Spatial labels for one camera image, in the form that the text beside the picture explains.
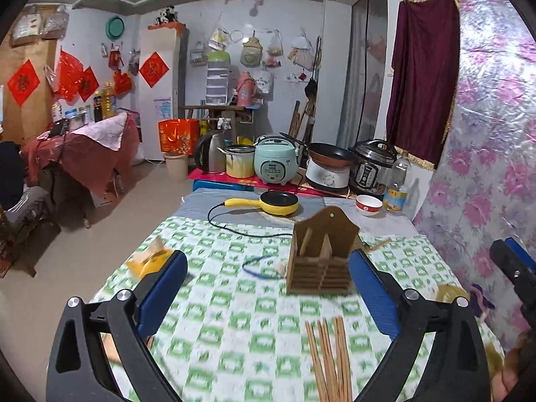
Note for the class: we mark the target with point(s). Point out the person's right hand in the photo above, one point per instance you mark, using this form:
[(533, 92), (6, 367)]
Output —
[(517, 370)]

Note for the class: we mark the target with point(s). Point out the beige waste bin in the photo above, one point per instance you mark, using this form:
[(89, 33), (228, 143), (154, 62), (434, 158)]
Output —
[(176, 167)]

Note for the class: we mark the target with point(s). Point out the plastic drawer tower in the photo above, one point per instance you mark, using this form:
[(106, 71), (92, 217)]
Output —
[(217, 79)]

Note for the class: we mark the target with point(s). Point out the grey cloth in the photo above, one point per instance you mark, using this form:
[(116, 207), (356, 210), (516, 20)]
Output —
[(243, 199)]

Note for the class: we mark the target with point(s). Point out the red mat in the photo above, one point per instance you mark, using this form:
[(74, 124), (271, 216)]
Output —
[(234, 181)]

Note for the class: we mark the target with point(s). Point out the yellow pot with lid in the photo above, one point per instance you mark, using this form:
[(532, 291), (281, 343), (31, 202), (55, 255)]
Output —
[(239, 163)]

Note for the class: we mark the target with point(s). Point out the red paper decorations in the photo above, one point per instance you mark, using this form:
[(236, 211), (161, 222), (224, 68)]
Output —
[(75, 75)]

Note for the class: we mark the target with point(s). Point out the yellow electric frying pan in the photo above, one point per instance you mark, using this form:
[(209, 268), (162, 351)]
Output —
[(276, 204)]

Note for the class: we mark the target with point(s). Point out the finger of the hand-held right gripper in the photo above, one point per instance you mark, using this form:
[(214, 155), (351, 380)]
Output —
[(508, 261)]

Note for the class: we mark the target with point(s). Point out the mint green rice cooker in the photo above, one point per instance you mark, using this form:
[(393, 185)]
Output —
[(274, 163)]

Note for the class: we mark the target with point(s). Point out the yellow stuffed toy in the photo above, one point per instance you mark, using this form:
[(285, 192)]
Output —
[(454, 293)]

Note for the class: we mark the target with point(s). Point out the green checked tablecloth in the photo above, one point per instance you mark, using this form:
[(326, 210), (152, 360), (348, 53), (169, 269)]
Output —
[(251, 326)]

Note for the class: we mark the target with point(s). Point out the maroon curtain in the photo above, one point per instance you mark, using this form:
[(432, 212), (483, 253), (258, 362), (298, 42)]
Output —
[(418, 79)]

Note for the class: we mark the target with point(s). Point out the table with red cloth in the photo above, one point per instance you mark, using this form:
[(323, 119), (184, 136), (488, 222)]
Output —
[(92, 150)]

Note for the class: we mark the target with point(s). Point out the green plastic basin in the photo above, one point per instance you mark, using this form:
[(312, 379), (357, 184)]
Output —
[(115, 28)]

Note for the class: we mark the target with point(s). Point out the floral foil wall sheet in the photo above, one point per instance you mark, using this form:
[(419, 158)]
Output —
[(494, 142)]

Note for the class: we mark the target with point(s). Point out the yellow label plastic bottle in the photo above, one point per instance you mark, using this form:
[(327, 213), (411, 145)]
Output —
[(395, 192)]

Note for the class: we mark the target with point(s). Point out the red diamond paper poster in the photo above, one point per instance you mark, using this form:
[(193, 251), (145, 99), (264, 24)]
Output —
[(153, 70)]

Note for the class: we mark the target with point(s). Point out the white refrigerator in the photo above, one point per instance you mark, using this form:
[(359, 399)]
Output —
[(161, 109)]

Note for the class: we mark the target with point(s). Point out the blue rubber band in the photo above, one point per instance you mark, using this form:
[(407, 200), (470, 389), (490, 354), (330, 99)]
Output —
[(255, 270)]

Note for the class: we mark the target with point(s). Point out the pink thermos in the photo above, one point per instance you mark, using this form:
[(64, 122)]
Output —
[(246, 90)]

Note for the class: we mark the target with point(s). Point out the large red diamond poster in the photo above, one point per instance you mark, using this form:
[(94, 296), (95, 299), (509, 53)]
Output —
[(23, 82)]

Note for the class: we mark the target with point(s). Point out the wooden side table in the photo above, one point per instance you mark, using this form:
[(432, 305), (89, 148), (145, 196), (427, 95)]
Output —
[(217, 111)]

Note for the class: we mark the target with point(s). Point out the pile of wooden chopsticks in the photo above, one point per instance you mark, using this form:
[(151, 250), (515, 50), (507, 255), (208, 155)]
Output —
[(331, 360)]

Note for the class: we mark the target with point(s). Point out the white electric steamer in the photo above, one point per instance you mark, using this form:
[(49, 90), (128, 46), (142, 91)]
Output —
[(326, 178)]

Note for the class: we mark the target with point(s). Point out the panda plush toys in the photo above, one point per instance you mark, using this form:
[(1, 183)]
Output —
[(166, 16)]

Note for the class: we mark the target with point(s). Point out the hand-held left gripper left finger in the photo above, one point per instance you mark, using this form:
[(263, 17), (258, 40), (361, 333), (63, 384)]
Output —
[(163, 291)]

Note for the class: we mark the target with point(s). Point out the yellow cooking oil bottle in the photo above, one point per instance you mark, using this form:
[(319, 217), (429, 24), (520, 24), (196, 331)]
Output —
[(106, 102)]

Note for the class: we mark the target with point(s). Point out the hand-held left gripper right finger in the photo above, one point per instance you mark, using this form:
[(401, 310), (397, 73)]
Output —
[(372, 295)]

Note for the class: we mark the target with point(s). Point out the silver black pressure cooker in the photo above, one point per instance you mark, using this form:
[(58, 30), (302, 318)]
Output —
[(372, 171)]

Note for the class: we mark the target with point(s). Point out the red gift bag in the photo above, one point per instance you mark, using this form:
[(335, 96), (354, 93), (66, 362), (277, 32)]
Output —
[(178, 136)]

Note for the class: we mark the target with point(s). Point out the yellow tissue packet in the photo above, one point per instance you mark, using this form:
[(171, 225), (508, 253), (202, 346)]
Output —
[(146, 259)]

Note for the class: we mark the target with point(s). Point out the black frying pan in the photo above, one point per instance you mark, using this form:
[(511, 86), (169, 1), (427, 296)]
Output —
[(331, 155)]

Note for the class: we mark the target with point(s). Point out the wooden chopstick holder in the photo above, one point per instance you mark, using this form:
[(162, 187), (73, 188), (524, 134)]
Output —
[(322, 255)]

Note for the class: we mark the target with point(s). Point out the stainless steel kettle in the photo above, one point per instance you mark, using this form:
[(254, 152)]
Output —
[(209, 155)]

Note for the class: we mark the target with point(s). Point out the red and white bowl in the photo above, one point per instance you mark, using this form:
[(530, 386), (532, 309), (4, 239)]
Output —
[(368, 206)]

